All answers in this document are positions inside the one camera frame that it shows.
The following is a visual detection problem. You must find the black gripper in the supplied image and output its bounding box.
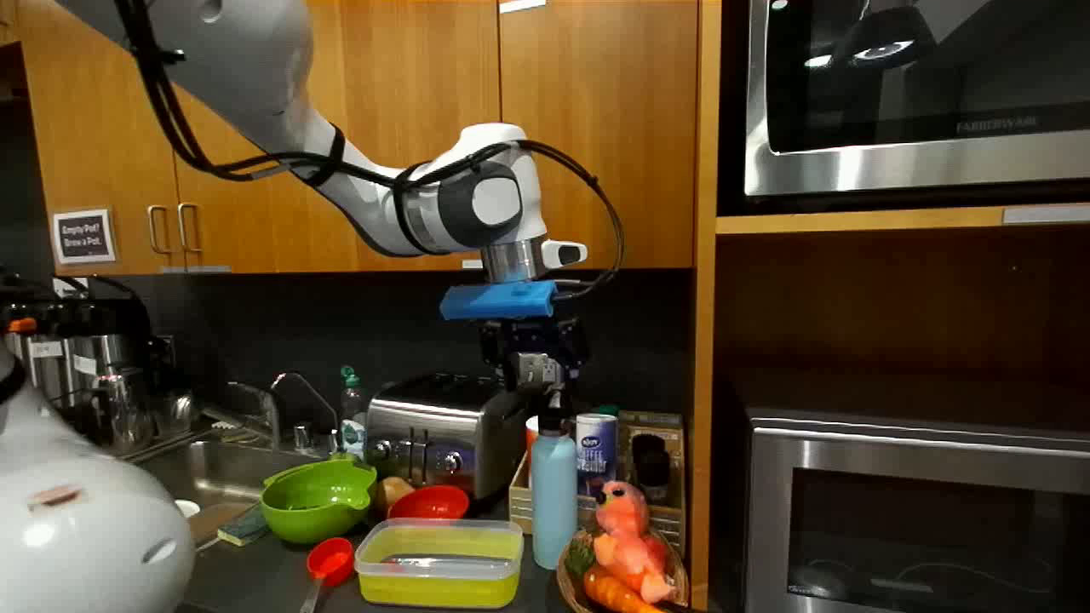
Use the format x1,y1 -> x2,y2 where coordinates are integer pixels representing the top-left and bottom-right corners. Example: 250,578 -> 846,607
478,315 -> 594,423

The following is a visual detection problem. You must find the light blue water bottle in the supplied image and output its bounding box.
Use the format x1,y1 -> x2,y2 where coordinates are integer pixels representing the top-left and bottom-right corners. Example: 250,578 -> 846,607
527,404 -> 583,572

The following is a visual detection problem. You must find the green-capped dish soap bottle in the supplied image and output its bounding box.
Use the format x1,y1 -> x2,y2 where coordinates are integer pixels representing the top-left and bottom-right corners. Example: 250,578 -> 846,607
339,362 -> 370,464

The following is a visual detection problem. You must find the blue and white can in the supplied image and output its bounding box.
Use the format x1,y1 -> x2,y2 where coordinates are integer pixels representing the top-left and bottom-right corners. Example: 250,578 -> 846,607
573,407 -> 622,485

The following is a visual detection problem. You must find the silver toaster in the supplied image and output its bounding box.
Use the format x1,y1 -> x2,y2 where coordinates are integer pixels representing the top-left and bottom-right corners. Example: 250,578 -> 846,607
361,372 -> 540,504

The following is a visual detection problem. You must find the black can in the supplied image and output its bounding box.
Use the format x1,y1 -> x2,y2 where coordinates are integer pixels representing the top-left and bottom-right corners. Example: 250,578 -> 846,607
628,430 -> 675,492

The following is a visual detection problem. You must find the red bowl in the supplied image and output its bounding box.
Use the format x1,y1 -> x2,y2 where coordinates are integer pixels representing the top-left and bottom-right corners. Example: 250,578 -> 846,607
386,480 -> 474,525

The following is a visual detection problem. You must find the wooden crate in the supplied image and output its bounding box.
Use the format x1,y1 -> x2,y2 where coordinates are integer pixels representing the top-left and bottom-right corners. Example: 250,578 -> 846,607
506,407 -> 688,550

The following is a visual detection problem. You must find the tan toy potato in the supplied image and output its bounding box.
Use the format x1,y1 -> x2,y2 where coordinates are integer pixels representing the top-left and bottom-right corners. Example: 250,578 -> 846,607
379,474 -> 419,512

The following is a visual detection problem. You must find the wicker basket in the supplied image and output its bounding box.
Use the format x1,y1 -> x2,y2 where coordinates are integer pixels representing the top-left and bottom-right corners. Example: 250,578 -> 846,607
552,528 -> 693,613

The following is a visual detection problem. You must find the yellow-green plastic container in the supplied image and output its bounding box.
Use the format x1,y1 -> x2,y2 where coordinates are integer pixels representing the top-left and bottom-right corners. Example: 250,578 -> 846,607
350,519 -> 527,611

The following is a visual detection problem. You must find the orange toy carrot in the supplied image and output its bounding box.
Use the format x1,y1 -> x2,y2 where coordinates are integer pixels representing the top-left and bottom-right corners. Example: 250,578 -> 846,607
579,564 -> 666,613

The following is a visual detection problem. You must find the curved metal faucet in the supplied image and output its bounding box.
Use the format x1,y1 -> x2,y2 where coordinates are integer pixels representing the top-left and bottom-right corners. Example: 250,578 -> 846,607
265,368 -> 343,456

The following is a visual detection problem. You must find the green colander bowl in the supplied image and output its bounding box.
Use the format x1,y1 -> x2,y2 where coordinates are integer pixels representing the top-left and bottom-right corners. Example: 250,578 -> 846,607
259,456 -> 381,547

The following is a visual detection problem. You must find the red measuring cup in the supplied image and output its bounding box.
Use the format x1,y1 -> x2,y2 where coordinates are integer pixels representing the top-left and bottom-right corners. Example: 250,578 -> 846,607
295,533 -> 361,613

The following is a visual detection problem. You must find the small sink tap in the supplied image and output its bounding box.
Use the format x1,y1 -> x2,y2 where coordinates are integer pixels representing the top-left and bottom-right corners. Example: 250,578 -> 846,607
222,378 -> 288,449

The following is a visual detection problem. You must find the stainless steel sink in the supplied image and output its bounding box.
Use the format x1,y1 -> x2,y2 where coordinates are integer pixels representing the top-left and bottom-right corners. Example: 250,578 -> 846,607
133,430 -> 334,504

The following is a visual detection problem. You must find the green dish sponge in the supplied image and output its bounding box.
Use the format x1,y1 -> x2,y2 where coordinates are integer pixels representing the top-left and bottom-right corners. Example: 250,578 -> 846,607
214,504 -> 274,550

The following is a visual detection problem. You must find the stainless built-in oven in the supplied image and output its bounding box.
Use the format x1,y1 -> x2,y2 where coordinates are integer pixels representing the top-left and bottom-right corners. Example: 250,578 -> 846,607
744,404 -> 1090,613

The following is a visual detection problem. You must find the stainless microwave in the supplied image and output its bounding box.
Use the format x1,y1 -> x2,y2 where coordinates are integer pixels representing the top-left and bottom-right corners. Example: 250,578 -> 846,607
744,0 -> 1090,203

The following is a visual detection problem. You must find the black and steel coffee machine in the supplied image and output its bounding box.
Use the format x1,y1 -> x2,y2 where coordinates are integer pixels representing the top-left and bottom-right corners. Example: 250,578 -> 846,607
0,269 -> 197,460

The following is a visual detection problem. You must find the dark cabinet label sign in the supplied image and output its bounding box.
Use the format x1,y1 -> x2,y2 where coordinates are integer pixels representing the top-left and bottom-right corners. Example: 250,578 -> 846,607
50,206 -> 119,269

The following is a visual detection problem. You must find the metal cabinet handle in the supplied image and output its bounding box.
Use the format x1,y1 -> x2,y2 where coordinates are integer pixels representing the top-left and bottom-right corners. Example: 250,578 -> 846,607
144,202 -> 174,260
174,202 -> 207,260

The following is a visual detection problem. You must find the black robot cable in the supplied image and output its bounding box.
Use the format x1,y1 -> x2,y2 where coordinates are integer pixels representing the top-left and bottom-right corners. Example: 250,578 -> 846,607
109,0 -> 632,301

